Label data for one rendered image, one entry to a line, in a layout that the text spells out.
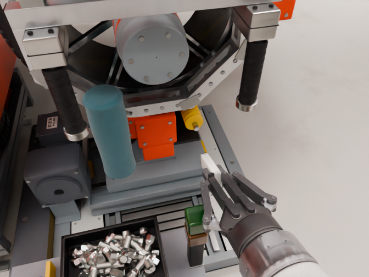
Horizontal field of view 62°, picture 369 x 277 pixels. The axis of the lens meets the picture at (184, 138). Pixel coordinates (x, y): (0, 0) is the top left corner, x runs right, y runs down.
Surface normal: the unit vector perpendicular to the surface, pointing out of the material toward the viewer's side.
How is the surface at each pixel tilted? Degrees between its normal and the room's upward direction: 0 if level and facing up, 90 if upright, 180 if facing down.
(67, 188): 90
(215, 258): 0
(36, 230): 0
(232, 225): 16
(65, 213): 90
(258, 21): 90
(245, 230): 35
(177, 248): 0
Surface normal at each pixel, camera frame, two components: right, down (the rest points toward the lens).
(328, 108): 0.00, -0.69
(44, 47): 0.23, 0.70
